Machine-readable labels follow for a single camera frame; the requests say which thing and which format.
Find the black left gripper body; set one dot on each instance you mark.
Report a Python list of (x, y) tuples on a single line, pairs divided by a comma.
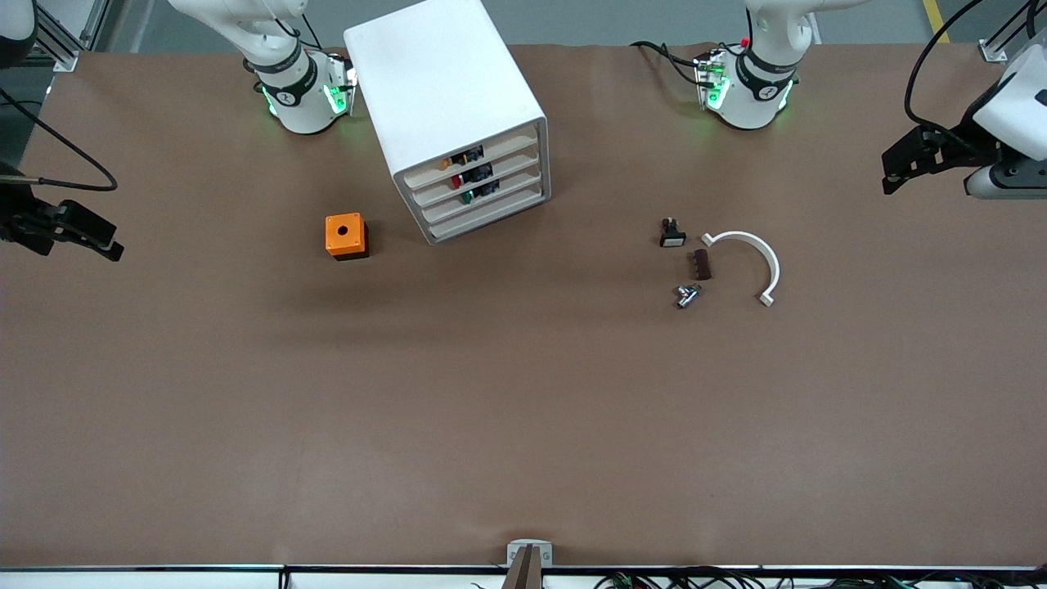
[(954, 141)]

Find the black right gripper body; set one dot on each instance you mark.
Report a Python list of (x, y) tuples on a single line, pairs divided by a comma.
[(18, 219)]

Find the yellow mushroom push button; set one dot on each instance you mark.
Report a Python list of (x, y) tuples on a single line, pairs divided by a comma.
[(462, 158)]

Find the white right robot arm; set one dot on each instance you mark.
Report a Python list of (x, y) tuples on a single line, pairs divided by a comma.
[(298, 98)]

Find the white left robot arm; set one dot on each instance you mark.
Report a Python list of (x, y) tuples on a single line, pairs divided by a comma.
[(757, 98)]

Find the small black push button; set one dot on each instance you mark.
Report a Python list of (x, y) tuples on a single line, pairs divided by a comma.
[(671, 235)]

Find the red push button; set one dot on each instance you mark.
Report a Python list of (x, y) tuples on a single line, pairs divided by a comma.
[(473, 175)]

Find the green push button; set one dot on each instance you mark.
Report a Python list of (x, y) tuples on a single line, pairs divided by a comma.
[(481, 194)]

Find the green lit circuit board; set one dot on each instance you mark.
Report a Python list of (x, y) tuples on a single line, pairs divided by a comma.
[(339, 86), (710, 82)]

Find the brown terminal block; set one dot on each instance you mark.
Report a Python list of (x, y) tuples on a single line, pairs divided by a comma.
[(702, 264)]

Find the orange box with hole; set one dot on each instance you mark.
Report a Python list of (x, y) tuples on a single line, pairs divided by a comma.
[(345, 235)]

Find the small metal connector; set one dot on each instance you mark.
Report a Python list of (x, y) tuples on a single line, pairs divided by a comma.
[(687, 295)]

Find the brown flat strip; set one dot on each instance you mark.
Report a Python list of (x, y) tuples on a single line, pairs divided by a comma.
[(525, 568)]

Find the aluminium frame profile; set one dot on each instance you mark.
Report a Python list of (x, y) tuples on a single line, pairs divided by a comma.
[(61, 37), (1002, 41)]

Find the white curved plastic bracket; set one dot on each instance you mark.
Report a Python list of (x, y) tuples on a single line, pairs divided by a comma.
[(761, 249)]

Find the white table edge rail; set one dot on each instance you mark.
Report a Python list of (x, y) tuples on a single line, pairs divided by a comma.
[(164, 579)]

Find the grey metal table bracket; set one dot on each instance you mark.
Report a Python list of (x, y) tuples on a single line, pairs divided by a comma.
[(515, 550)]

